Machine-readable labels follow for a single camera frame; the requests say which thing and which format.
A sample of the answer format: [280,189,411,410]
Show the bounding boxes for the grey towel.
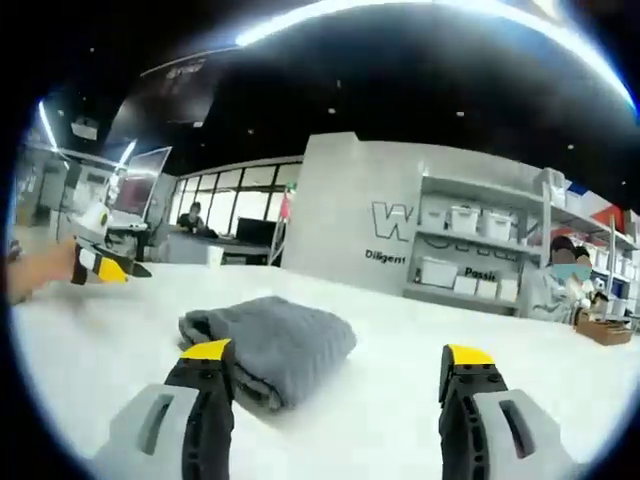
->
[177,295,358,414]

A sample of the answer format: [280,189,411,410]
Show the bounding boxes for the large tilted display screen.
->
[110,146,174,222]

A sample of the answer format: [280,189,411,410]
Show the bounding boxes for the group of white storage boxes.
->
[418,193,521,304]

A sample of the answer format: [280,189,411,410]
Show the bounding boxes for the black computer monitor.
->
[235,216,278,247]

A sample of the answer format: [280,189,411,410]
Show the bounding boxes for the brown cardboard box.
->
[574,312,634,347]

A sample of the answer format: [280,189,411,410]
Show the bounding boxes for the ceiling projector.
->
[70,116,100,140]

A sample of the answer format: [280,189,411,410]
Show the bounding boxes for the grey metal shelf unit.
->
[401,172,552,307]

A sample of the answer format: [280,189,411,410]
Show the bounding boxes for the metal rack with bins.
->
[549,197,640,321]

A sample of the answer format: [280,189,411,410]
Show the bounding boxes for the grey office desk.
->
[166,231,272,267]

